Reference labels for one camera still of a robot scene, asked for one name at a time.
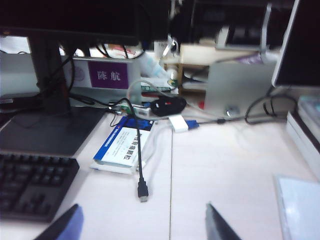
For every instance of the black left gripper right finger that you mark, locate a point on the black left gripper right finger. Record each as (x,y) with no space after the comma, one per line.
(217,225)

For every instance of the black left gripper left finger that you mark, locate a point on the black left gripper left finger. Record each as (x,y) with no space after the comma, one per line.
(67,225)

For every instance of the transparent plastic file bag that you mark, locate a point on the transparent plastic file bag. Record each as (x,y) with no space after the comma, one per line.
(300,207)

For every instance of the black computer keyboard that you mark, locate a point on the black computer keyboard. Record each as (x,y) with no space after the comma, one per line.
(30,180)

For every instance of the black monitor stand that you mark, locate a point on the black monitor stand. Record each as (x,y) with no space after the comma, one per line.
(50,135)

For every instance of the blue and white medicine box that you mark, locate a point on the blue and white medicine box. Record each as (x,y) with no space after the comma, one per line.
(117,147)

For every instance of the small green circuit board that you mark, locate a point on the small green circuit board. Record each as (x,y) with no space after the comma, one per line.
(123,108)

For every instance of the black computer mouse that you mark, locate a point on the black computer mouse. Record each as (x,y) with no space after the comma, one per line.
(167,106)

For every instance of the black book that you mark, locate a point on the black book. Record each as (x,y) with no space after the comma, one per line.
(307,130)

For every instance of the small white box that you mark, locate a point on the small white box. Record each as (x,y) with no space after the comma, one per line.
(142,112)

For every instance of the silver monitor stand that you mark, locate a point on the silver monitor stand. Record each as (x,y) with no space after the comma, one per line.
(237,85)

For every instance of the book with green print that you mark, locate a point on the book with green print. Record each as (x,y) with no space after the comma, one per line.
(155,88)

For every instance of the teal book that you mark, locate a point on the teal book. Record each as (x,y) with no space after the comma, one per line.
(310,105)

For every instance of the purple name sign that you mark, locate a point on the purple name sign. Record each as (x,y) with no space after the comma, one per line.
(107,75)

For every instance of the white and blue tube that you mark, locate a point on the white and blue tube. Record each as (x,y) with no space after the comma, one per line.
(152,66)

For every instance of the dark background monitor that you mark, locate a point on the dark background monitor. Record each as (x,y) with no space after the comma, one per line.
(212,20)

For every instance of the black AOC monitor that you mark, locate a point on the black AOC monitor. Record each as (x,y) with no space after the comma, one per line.
(305,37)

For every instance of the black computer monitor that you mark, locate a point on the black computer monitor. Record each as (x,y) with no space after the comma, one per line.
(75,17)

